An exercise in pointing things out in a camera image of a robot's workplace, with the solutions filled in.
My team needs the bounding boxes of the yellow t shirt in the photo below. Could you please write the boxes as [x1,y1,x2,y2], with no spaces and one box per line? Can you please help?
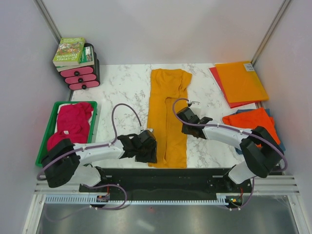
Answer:
[147,69,192,168]

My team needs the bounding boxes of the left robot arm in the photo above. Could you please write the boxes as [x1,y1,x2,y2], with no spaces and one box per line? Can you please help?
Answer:
[41,129,157,192]

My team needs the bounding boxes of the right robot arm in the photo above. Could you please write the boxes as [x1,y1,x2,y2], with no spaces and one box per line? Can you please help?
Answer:
[176,107,284,192]

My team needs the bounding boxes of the red plastic folder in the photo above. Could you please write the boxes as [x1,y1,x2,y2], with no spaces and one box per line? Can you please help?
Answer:
[209,67,256,109]

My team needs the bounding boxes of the orange plastic folder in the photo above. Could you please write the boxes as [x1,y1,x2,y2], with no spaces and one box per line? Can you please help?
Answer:
[215,61,269,103]

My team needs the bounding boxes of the folded orange t shirt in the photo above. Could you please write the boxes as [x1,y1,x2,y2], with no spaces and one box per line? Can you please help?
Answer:
[222,108,281,145]

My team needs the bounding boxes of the magenta t shirt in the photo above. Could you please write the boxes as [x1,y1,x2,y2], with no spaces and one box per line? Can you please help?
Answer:
[47,102,94,151]

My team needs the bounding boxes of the pink and black drawer unit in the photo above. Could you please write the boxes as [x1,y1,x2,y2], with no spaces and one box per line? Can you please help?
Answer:
[59,43,100,90]

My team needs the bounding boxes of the green plastic tray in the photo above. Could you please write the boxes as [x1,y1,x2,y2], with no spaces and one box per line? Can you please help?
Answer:
[35,101,98,167]

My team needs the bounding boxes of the folded blue t shirt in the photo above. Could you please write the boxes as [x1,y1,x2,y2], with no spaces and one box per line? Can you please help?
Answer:
[232,108,286,155]

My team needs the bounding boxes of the green illustrated book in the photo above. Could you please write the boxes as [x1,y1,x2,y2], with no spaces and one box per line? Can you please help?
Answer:
[53,37,85,67]

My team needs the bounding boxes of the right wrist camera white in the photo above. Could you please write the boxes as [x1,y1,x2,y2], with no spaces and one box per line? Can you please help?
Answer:
[188,100,202,117]

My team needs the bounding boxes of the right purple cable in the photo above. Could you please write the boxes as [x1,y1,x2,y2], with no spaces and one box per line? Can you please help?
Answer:
[172,97,288,212]

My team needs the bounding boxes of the purple cable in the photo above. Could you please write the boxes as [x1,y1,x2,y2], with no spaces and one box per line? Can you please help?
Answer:
[36,103,147,222]
[172,97,288,212]

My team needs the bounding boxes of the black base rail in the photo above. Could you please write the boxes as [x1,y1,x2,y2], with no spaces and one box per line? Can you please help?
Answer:
[78,168,252,202]

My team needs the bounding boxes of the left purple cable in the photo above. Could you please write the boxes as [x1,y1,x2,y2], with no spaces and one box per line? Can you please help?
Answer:
[36,103,147,222]

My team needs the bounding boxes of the white slotted cable duct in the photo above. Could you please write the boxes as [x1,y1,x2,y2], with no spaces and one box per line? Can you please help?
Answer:
[45,194,243,205]

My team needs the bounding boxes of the right aluminium corner post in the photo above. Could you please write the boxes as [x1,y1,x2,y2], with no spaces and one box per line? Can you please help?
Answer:
[251,0,292,66]

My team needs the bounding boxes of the aluminium corner post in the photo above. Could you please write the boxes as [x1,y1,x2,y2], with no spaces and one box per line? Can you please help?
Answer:
[34,0,61,42]
[251,0,292,66]

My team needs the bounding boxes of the left aluminium corner post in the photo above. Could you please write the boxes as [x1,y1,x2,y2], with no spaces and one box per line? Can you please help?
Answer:
[34,0,61,42]

